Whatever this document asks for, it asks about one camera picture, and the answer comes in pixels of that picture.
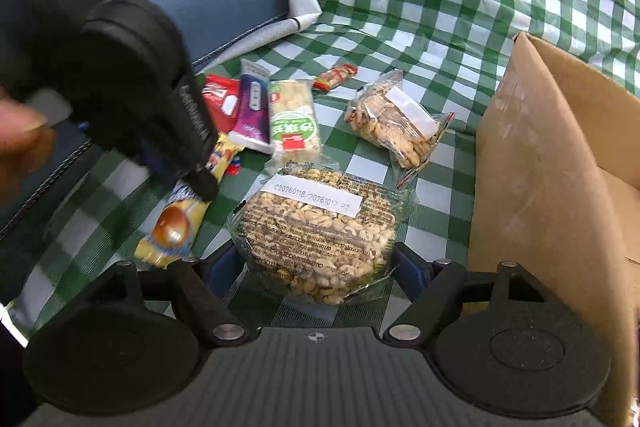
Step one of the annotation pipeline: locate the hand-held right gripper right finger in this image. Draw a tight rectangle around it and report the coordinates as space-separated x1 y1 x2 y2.
382 244 547 344

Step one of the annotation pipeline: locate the clear bag of biscuits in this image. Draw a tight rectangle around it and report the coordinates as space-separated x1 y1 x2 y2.
345 69 456 185

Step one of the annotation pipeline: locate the red snack packet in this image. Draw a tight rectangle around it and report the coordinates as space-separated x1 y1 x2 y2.
200 74 244 134

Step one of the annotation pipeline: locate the yellow red candy packet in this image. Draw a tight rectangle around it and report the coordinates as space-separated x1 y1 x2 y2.
204 133 247 184

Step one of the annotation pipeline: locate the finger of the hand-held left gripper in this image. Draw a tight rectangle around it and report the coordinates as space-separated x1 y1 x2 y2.
140 79 221 202

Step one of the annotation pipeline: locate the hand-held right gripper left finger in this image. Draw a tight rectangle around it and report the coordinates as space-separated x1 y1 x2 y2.
90 251 247 346

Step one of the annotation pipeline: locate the small red orange snack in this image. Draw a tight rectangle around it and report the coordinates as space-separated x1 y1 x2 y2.
312 63 359 93

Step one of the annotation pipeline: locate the person's left hand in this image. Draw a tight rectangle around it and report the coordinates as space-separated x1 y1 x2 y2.
0 89 58 202

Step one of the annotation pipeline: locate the purple white toothpaste tube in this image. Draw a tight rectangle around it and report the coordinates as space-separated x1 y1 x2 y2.
230 59 274 155

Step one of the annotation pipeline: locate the green white snack bar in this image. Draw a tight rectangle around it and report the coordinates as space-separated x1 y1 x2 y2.
267 79 324 168

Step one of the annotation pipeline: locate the clear bag of peanuts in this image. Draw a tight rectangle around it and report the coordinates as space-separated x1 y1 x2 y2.
227 161 418 306

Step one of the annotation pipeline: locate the yellow pastry packet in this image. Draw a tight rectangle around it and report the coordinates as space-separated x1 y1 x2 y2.
132 179 212 269

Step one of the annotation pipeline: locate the cardboard box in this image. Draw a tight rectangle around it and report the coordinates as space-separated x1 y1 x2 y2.
466 32 640 427

